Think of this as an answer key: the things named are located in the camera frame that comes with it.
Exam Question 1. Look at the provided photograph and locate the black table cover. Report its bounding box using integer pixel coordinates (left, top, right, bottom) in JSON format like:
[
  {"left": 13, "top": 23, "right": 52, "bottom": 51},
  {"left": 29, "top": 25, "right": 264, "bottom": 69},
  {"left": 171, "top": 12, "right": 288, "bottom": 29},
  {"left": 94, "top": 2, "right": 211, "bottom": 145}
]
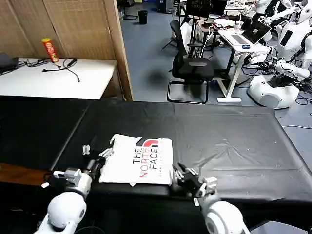
[{"left": 0, "top": 95, "right": 312, "bottom": 234}]

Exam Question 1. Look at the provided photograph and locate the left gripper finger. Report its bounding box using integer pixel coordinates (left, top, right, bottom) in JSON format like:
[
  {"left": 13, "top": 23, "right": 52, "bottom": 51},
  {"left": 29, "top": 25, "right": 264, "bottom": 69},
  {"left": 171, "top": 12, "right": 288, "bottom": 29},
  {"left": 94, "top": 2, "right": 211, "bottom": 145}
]
[
  {"left": 82, "top": 144, "right": 95, "bottom": 161},
  {"left": 98, "top": 140, "right": 116, "bottom": 160}
]

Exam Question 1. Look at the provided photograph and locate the short black cable bundle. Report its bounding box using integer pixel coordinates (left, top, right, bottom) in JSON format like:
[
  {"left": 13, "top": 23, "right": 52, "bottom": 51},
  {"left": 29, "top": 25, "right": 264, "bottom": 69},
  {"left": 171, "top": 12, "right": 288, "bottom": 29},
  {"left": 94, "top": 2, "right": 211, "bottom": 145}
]
[{"left": 24, "top": 58, "right": 50, "bottom": 68}]

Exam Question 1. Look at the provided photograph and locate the white side table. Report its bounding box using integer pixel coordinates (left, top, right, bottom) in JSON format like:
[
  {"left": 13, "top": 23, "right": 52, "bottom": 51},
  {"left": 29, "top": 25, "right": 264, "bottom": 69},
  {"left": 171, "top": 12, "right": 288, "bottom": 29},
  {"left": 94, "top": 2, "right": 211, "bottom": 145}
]
[{"left": 0, "top": 57, "right": 118, "bottom": 100}]

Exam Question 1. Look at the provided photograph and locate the black monitor stand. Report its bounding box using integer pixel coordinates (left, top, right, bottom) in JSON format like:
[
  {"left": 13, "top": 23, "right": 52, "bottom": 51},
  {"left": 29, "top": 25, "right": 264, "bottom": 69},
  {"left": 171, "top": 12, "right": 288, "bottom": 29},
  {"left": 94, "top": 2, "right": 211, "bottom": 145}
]
[{"left": 185, "top": 0, "right": 229, "bottom": 59}]

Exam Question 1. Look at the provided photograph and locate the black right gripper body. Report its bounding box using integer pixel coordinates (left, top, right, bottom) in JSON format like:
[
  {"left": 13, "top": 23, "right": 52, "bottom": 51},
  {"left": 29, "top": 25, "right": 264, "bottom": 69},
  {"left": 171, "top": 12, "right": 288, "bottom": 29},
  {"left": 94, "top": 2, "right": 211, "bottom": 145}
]
[{"left": 177, "top": 173, "right": 205, "bottom": 197}]

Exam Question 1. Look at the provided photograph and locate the white humanoid robot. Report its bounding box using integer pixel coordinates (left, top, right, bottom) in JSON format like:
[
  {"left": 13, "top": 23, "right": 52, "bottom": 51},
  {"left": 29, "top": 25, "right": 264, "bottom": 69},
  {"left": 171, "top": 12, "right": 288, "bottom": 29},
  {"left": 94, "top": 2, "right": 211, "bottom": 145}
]
[
  {"left": 254, "top": 0, "right": 302, "bottom": 20},
  {"left": 243, "top": 0, "right": 312, "bottom": 110}
]

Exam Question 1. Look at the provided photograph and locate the clear cup with straw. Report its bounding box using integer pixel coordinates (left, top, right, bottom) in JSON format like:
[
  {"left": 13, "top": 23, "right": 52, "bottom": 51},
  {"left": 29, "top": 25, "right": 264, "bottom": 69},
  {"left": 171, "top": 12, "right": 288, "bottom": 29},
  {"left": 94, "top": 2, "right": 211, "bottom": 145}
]
[{"left": 234, "top": 12, "right": 244, "bottom": 34}]

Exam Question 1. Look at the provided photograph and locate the black flat device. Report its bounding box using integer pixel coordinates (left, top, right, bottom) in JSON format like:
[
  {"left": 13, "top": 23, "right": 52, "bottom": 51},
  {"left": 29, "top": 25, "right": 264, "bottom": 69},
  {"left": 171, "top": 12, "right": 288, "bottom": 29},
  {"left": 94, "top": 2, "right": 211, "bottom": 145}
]
[{"left": 0, "top": 52, "right": 20, "bottom": 75}]

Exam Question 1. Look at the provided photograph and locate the white standing desk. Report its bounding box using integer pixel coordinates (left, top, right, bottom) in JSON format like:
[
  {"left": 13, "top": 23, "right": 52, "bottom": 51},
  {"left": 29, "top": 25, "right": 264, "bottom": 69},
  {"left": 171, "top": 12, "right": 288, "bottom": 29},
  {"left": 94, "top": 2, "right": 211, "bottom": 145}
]
[{"left": 216, "top": 29, "right": 272, "bottom": 103}]

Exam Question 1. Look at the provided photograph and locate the white printed t-shirt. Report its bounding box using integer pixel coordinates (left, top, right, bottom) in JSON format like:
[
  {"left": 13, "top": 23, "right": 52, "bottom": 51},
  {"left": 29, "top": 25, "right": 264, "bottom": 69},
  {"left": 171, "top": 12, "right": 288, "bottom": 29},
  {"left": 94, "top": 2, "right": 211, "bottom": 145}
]
[{"left": 98, "top": 133, "right": 175, "bottom": 187}]

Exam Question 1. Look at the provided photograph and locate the black office chair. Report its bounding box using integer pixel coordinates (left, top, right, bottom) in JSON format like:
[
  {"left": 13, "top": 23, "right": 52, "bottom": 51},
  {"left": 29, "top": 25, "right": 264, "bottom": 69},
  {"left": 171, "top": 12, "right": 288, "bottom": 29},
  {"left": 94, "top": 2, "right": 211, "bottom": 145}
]
[{"left": 166, "top": 19, "right": 215, "bottom": 105}]

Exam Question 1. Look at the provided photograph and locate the black trash bin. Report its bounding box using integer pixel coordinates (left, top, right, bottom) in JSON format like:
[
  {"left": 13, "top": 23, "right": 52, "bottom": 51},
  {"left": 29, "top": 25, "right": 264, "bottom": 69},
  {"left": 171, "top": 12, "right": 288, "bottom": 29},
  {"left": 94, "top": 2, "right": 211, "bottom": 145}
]
[{"left": 137, "top": 10, "right": 149, "bottom": 25}]

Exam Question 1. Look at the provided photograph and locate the open silver laptop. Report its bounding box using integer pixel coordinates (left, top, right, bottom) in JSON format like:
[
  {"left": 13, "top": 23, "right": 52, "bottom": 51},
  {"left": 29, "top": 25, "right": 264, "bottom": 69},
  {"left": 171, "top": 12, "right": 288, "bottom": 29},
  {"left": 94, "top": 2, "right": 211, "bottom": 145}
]
[{"left": 230, "top": 19, "right": 273, "bottom": 46}]

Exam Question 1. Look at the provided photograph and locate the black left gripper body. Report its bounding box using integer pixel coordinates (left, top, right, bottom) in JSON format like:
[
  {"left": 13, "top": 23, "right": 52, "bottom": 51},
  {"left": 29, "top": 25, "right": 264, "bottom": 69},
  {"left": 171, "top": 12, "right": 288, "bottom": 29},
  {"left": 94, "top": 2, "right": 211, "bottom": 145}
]
[{"left": 86, "top": 158, "right": 106, "bottom": 176}]

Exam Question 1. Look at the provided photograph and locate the white plastic bag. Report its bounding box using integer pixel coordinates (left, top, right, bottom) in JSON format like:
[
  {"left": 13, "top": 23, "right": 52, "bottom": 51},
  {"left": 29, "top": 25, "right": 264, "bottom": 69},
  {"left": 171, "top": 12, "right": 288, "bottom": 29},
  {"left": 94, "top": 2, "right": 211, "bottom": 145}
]
[{"left": 180, "top": 22, "right": 195, "bottom": 51}]

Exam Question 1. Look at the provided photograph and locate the long black cable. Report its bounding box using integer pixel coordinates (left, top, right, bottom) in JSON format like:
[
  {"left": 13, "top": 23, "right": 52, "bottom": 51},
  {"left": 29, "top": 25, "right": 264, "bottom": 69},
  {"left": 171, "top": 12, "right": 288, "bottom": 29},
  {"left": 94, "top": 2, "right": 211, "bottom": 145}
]
[{"left": 42, "top": 57, "right": 80, "bottom": 83}]

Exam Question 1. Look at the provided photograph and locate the white folded cloth pile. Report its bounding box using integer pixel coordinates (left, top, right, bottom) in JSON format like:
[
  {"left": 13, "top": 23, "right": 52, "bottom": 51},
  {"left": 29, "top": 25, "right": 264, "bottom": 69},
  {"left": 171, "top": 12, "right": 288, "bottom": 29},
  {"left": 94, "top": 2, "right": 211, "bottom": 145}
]
[{"left": 213, "top": 18, "right": 236, "bottom": 29}]

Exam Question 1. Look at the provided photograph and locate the wooden partition panel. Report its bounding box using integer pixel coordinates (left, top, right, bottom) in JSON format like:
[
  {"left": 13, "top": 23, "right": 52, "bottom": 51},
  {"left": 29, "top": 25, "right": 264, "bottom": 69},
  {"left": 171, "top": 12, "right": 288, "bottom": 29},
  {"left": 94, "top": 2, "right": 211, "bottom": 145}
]
[{"left": 0, "top": 0, "right": 134, "bottom": 101}]

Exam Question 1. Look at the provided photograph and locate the brown wooden board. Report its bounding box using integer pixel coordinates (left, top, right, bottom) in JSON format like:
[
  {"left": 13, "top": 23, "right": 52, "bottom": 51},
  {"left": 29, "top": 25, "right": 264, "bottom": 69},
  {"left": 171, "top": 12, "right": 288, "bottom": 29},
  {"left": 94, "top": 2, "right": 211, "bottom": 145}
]
[{"left": 0, "top": 162, "right": 53, "bottom": 183}]

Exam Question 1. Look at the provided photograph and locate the red chips can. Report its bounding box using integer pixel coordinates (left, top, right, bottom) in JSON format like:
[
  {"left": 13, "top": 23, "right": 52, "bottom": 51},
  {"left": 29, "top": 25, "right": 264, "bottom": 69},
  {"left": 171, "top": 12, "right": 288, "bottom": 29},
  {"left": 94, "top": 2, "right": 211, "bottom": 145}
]
[{"left": 41, "top": 38, "right": 60, "bottom": 63}]

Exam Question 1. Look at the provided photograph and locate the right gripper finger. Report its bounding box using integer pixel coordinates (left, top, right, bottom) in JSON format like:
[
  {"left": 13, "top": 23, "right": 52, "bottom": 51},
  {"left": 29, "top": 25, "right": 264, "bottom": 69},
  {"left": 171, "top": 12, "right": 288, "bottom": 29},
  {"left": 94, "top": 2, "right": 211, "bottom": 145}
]
[
  {"left": 172, "top": 165, "right": 184, "bottom": 186},
  {"left": 177, "top": 162, "right": 199, "bottom": 176}
]

